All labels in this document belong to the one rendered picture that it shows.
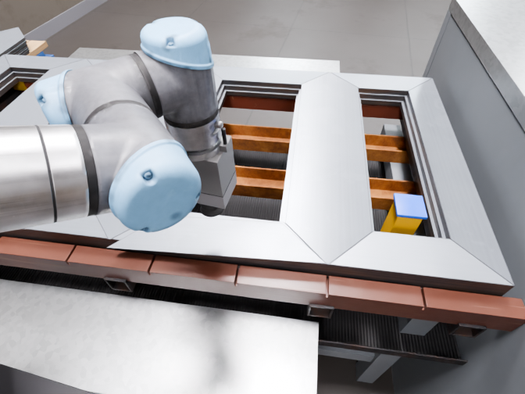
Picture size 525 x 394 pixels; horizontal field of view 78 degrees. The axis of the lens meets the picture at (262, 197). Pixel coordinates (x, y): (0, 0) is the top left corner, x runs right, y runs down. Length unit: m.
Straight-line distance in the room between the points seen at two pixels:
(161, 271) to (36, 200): 0.47
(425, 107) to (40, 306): 1.15
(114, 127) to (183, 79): 0.13
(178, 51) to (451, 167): 0.71
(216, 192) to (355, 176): 0.40
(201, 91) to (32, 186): 0.22
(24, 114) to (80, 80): 0.84
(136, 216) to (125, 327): 0.59
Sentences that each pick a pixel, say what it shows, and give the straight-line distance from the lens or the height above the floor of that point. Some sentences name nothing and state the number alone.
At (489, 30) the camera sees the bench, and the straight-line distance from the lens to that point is 1.14.
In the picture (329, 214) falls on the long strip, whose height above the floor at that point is 0.86.
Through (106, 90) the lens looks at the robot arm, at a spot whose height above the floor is 1.25.
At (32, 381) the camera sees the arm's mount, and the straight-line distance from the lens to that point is 0.78.
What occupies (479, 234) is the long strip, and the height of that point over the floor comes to 0.86.
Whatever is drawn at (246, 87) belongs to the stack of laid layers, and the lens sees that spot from 1.14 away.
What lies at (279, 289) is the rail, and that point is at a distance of 0.66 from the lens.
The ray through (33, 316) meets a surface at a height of 0.68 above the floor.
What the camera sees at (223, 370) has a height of 0.68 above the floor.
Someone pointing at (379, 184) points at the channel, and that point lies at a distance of 1.03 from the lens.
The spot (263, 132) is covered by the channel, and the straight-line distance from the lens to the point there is 1.17.
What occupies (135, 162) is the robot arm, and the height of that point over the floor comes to 1.25.
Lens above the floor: 1.42
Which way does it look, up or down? 49 degrees down
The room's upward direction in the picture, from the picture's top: 1 degrees counter-clockwise
